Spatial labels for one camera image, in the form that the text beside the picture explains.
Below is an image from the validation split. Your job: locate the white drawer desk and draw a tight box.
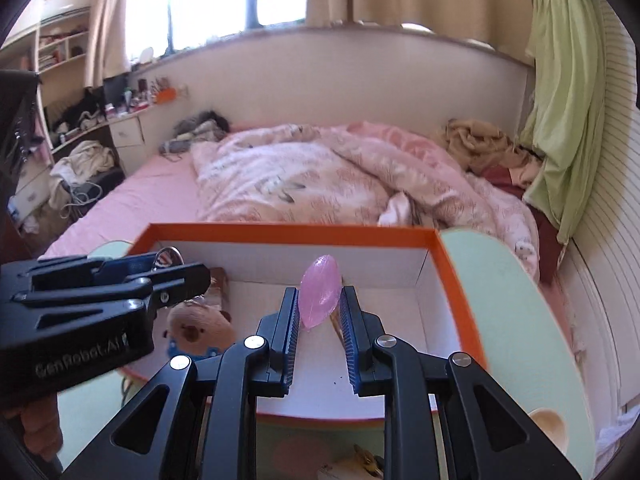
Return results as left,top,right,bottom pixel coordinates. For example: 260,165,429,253
52,98,189,177

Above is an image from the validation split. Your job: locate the beige doll figure keychain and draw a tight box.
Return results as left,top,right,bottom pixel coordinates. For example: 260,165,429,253
317,444,385,480

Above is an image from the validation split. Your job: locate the orange gradient cardboard box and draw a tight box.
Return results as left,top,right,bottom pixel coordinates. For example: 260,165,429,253
130,223,486,427

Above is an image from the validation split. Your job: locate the grey clothes pile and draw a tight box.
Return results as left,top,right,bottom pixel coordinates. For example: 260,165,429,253
158,110,230,155

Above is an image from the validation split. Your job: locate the brown capybara plush keychain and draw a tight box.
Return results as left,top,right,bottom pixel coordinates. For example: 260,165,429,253
165,301,236,361

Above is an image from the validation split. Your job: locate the brown cosmetic carton box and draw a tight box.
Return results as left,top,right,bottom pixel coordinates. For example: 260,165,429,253
203,268,229,311

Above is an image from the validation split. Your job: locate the orange desk organizer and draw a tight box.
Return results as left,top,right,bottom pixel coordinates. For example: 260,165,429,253
153,87,178,105

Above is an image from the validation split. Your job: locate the green hanging cloth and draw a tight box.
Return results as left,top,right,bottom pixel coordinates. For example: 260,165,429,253
520,0,605,244

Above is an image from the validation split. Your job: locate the pink floral duvet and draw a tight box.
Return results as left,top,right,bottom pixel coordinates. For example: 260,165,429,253
190,122,540,278

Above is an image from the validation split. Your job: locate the tan crumpled clothes pile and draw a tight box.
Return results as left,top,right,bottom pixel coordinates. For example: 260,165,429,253
434,119,542,188

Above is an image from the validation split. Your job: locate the wall bookshelf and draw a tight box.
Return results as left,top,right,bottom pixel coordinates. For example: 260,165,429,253
37,10,89,106

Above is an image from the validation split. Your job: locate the white clothes heap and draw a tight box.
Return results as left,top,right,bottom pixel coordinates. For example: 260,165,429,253
49,140,115,210

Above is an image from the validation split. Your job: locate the pink translucent heart case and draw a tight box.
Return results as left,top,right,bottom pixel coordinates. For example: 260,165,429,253
298,255,342,330

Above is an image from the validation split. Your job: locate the person left hand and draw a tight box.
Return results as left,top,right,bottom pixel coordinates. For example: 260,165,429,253
1,393,63,462

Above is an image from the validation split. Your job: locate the white slatted wardrobe door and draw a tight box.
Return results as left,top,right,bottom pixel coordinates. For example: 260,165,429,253
561,0,639,411

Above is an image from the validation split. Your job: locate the pink bed sheet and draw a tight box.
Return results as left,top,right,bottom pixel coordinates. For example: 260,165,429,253
44,154,200,258

